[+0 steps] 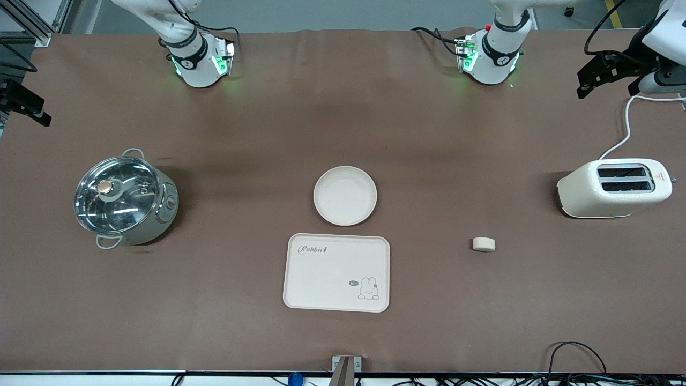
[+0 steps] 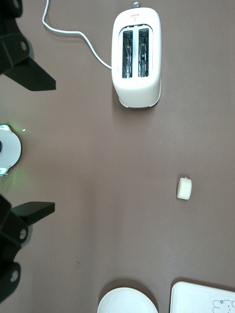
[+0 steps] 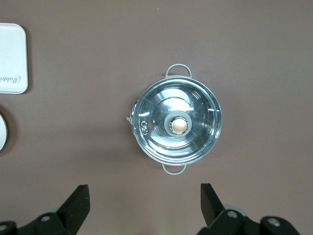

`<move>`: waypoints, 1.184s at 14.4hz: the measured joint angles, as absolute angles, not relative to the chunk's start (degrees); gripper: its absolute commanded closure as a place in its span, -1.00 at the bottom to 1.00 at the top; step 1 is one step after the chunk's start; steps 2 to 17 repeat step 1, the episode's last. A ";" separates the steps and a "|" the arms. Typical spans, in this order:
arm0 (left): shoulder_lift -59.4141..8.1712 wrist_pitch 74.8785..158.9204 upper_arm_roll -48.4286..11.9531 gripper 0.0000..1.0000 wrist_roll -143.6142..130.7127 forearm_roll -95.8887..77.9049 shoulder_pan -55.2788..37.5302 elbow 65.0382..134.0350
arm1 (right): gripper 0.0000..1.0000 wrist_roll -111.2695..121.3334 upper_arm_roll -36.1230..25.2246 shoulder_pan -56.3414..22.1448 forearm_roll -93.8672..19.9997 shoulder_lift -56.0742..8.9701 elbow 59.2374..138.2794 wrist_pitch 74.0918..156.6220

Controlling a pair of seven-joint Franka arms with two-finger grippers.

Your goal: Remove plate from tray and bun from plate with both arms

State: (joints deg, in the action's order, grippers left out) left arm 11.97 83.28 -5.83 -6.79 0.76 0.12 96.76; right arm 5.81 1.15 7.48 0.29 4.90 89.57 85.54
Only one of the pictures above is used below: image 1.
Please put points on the small pale steamed bun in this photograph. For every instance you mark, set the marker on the small pale steamed bun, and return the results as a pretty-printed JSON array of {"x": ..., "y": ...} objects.
[{"x": 484, "y": 244}]

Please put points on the brown table mat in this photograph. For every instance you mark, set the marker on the brown table mat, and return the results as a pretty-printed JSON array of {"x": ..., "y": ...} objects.
[{"x": 343, "y": 134}]

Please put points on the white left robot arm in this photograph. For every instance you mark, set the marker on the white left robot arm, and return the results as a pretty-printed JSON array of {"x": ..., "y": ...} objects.
[{"x": 498, "y": 53}]

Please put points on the beige rabbit print tray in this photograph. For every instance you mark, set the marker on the beige rabbit print tray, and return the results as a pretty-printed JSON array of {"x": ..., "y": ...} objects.
[{"x": 321, "y": 279}]

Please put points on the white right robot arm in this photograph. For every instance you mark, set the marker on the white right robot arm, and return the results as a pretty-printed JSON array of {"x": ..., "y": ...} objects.
[{"x": 195, "y": 64}]

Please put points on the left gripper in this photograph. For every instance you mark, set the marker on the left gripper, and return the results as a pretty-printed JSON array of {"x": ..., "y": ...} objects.
[{"x": 628, "y": 64}]

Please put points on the cream two-slot toaster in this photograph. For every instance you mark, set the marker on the cream two-slot toaster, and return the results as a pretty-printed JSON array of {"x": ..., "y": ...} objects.
[{"x": 600, "y": 201}]

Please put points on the aluminium frame profile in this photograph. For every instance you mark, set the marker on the aluminium frame profile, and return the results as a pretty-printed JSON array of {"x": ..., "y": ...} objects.
[{"x": 32, "y": 27}]

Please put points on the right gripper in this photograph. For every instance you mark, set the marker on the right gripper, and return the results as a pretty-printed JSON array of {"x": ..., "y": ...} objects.
[{"x": 21, "y": 100}]

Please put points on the glass pot lid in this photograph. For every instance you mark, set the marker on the glass pot lid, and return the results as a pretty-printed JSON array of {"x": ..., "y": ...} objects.
[{"x": 123, "y": 206}]

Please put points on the steel electric cooking pot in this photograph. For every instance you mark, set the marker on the steel electric cooking pot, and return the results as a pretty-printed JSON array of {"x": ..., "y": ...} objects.
[{"x": 161, "y": 220}]

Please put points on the small blue round object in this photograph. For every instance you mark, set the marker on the small blue round object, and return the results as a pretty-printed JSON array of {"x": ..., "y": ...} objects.
[{"x": 295, "y": 379}]

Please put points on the grey metal camera bracket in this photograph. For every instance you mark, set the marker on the grey metal camera bracket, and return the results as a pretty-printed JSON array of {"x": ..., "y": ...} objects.
[{"x": 345, "y": 370}]

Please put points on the round beige plate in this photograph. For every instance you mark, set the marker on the round beige plate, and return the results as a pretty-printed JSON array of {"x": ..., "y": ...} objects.
[{"x": 343, "y": 195}]

